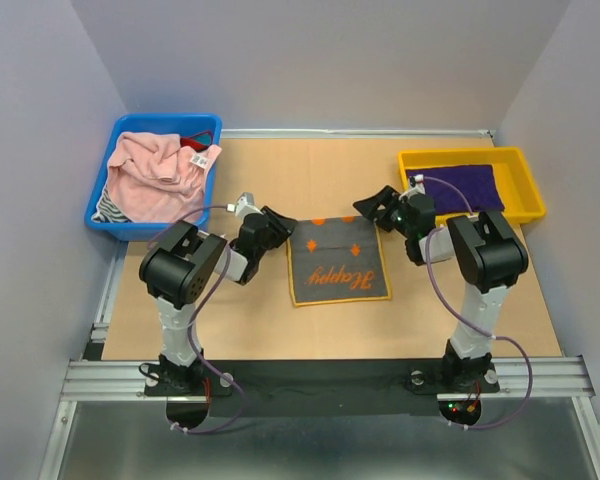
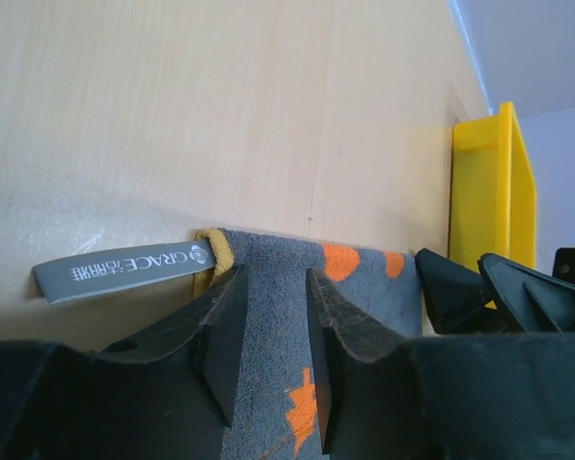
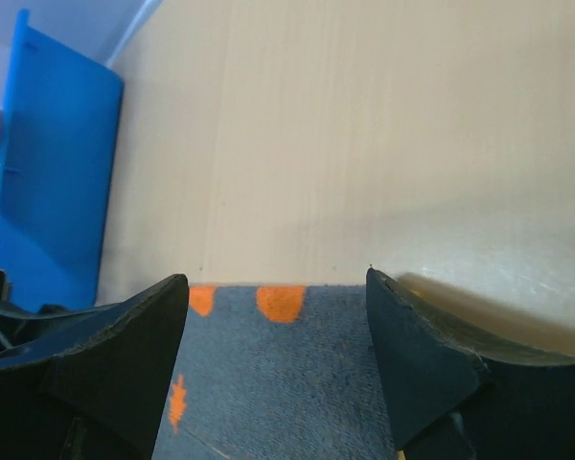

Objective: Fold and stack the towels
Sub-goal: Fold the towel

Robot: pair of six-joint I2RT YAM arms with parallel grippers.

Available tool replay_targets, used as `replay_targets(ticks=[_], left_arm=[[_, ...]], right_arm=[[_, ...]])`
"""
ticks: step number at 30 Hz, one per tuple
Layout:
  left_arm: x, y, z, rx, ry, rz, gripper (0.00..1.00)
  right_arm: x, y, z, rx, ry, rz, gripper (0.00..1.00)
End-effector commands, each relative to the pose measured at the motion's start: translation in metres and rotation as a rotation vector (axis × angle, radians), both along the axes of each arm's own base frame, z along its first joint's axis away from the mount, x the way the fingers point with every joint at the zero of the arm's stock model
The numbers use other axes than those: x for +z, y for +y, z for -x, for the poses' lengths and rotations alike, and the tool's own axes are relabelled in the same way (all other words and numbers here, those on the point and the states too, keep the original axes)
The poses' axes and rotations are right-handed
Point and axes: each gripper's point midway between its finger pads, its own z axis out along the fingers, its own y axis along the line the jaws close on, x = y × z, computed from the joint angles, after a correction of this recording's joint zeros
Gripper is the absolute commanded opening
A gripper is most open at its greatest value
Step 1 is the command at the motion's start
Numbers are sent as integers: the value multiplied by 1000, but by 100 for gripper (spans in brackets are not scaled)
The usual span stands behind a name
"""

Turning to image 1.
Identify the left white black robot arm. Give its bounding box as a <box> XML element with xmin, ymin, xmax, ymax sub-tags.
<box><xmin>139</xmin><ymin>194</ymin><xmax>298</xmax><ymax>396</ymax></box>

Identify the blue plastic bin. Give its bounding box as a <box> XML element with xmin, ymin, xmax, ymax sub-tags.
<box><xmin>84</xmin><ymin>112</ymin><xmax>223</xmax><ymax>241</ymax></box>

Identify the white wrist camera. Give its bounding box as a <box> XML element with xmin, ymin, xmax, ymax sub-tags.
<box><xmin>402</xmin><ymin>174</ymin><xmax>426</xmax><ymax>198</ymax></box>
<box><xmin>226</xmin><ymin>192</ymin><xmax>261</xmax><ymax>219</ymax></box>

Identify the orange towel with grey spots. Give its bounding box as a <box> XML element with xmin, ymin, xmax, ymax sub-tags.
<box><xmin>287</xmin><ymin>216</ymin><xmax>392</xmax><ymax>307</ymax></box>

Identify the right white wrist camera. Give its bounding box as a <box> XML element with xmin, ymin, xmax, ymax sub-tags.
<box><xmin>402</xmin><ymin>174</ymin><xmax>426</xmax><ymax>198</ymax></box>

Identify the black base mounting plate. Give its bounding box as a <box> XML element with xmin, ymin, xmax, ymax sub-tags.
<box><xmin>138</xmin><ymin>358</ymin><xmax>500</xmax><ymax>419</ymax></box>

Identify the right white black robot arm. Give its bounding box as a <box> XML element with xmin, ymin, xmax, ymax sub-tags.
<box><xmin>353</xmin><ymin>185</ymin><xmax>529</xmax><ymax>395</ymax></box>

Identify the purple towel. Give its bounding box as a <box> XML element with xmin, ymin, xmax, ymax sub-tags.
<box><xmin>405</xmin><ymin>165</ymin><xmax>505</xmax><ymax>215</ymax></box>

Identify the pink towel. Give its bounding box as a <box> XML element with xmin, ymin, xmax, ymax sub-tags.
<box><xmin>104</xmin><ymin>132</ymin><xmax>222</xmax><ymax>223</ymax></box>

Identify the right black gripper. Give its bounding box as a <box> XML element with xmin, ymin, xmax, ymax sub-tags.
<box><xmin>352</xmin><ymin>184</ymin><xmax>414</xmax><ymax>239</ymax></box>

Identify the yellow plastic tray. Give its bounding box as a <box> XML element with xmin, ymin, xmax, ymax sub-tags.
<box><xmin>398</xmin><ymin>147</ymin><xmax>546</xmax><ymax>225</ymax></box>

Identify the red teal towel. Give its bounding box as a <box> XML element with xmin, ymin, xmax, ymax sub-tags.
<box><xmin>180</xmin><ymin>130</ymin><xmax>213</xmax><ymax>152</ymax></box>

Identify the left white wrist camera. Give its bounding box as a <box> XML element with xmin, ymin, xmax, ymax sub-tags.
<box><xmin>226</xmin><ymin>192</ymin><xmax>261</xmax><ymax>219</ymax></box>

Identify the grey white striped towel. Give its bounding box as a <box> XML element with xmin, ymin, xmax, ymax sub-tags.
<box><xmin>91</xmin><ymin>188</ymin><xmax>130</xmax><ymax>223</ymax></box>

